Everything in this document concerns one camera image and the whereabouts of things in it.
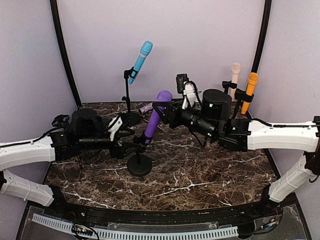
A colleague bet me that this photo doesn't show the rhinestone silver-head microphone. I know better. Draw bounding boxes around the rhinestone silver-head microphone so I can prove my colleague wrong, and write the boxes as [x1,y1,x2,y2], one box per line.
[138,102,153,115]

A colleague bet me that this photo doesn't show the purple microphone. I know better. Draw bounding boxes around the purple microphone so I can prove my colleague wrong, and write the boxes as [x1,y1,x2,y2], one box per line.
[141,90,172,146]

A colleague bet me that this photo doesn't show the white slotted cable duct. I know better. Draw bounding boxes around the white slotted cable duct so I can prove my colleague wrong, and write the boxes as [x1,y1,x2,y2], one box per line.
[31,213,239,240]

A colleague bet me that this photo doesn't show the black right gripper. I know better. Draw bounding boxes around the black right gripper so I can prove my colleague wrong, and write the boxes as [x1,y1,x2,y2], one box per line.
[152,97,218,140]

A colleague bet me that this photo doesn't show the black stand holding purple microphone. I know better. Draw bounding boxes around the black stand holding purple microphone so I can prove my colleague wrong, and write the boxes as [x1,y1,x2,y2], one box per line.
[126,133,153,177]

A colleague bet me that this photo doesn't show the black left corner frame post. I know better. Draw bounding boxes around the black left corner frame post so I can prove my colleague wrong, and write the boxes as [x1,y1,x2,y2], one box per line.
[49,0,82,108]

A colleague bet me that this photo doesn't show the cream white microphone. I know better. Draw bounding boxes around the cream white microphone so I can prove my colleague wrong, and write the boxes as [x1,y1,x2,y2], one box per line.
[230,62,241,102]

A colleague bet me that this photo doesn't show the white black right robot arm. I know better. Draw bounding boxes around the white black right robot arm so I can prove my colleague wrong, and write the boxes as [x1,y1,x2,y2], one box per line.
[152,89,320,217]

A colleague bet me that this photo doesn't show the orange microphone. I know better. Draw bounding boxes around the orange microphone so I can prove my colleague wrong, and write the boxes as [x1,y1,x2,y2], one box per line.
[241,72,258,115]

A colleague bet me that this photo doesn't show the black stand holding white microphone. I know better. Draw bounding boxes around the black stand holding white microphone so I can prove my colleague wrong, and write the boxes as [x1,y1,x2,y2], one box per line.
[222,80,237,95]

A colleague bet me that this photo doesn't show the black front table rail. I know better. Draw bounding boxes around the black front table rail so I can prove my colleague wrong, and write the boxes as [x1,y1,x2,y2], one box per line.
[44,202,283,226]

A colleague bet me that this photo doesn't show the black stand holding orange microphone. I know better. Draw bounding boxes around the black stand holding orange microphone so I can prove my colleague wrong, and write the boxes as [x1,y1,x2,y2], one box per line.
[232,88,254,119]

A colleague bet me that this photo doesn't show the black tripod shock-mount stand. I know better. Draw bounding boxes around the black tripod shock-mount stand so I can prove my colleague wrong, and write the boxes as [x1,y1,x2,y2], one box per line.
[51,114,70,128]

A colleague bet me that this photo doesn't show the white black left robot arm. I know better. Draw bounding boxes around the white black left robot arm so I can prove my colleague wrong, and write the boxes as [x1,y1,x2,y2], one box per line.
[0,108,145,218]

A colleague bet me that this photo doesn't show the black stand holding blue microphone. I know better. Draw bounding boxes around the black stand holding blue microphone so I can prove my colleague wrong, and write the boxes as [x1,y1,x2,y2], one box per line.
[121,67,140,127]

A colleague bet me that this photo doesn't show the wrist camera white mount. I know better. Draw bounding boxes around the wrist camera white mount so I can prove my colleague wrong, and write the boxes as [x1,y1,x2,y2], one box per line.
[106,115,131,142]
[176,73,202,110]

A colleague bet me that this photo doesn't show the dark blue cup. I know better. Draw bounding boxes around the dark blue cup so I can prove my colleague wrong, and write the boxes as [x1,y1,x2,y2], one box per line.
[96,115,103,126]

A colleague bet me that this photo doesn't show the light blue microphone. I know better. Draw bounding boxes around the light blue microphone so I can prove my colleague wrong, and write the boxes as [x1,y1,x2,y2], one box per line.
[128,41,153,85]

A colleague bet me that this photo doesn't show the black right corner frame post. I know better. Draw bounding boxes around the black right corner frame post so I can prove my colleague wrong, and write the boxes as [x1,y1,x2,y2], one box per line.
[251,0,272,74]

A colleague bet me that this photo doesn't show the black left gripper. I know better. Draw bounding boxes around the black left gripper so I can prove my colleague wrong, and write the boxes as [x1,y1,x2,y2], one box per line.
[78,131,142,160]

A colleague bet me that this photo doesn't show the black corner frame post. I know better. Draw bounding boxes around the black corner frame post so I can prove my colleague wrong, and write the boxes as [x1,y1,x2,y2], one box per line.
[251,0,272,74]
[49,0,82,108]

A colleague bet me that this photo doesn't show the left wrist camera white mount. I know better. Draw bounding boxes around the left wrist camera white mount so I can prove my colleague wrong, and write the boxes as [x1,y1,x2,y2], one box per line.
[106,115,131,142]

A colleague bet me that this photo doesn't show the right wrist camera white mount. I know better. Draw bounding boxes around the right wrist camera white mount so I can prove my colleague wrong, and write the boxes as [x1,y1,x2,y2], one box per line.
[176,73,202,110]

